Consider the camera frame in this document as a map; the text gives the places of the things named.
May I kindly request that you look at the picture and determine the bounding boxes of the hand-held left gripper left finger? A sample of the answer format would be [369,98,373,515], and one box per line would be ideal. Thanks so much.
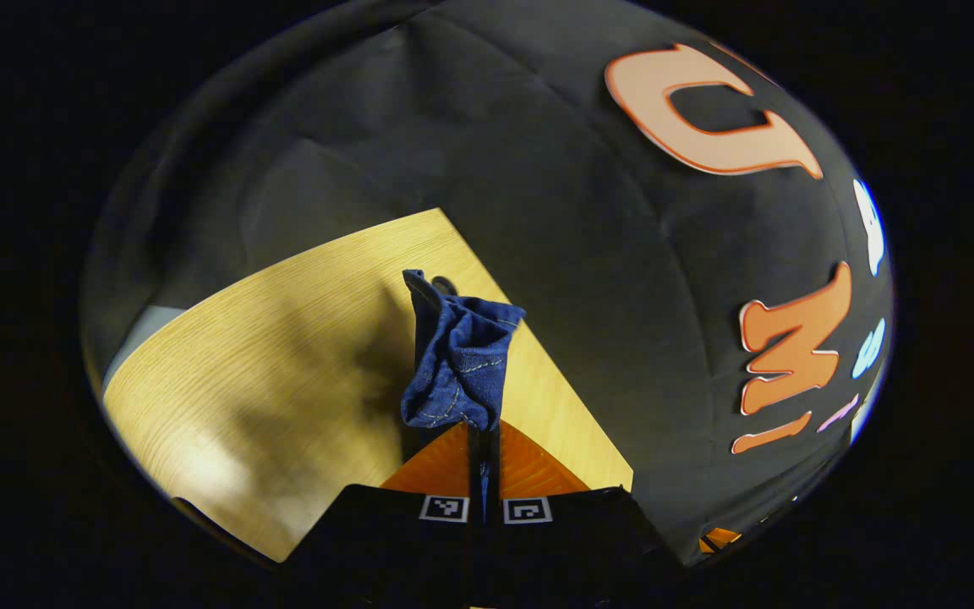
[278,421,488,609]

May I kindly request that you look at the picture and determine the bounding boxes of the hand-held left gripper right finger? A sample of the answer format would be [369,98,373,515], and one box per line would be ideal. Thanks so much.
[490,420,695,609]

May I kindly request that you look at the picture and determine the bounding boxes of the blue denim jeans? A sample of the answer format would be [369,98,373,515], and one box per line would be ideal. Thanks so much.
[400,268,528,441]

